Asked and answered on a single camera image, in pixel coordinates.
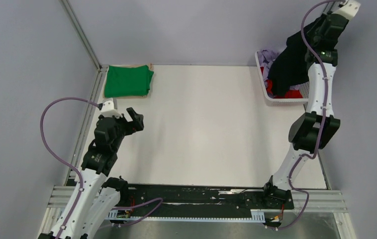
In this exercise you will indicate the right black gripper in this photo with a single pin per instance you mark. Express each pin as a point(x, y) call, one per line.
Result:
point(312, 32)

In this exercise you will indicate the folded green t shirt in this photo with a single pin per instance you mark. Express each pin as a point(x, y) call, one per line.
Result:
point(128, 80)

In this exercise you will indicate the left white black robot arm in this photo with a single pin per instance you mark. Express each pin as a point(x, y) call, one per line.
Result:
point(96, 193)

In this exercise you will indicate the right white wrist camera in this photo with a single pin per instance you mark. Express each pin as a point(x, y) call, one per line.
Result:
point(348, 9)

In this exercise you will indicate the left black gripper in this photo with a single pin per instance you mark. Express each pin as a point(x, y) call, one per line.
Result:
point(137, 122)

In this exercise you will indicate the red t shirt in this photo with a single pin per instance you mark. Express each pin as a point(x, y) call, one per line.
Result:
point(289, 94)

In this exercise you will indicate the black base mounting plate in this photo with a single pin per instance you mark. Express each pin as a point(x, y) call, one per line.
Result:
point(177, 201)

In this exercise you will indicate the white plastic laundry basket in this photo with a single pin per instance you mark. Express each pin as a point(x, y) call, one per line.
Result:
point(281, 102)

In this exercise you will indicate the aluminium frame rail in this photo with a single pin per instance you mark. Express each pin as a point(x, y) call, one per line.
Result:
point(80, 32)

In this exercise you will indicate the black t shirt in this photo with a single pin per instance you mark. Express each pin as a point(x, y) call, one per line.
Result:
point(290, 68)

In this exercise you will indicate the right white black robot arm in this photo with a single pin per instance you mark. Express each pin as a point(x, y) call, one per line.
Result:
point(310, 57)

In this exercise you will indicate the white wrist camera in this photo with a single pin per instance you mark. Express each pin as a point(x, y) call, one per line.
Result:
point(108, 108)
point(348, 9)

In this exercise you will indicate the lilac t shirt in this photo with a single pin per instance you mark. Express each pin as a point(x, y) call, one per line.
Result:
point(266, 59)

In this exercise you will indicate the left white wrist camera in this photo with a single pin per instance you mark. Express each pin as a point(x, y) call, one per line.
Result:
point(108, 108)

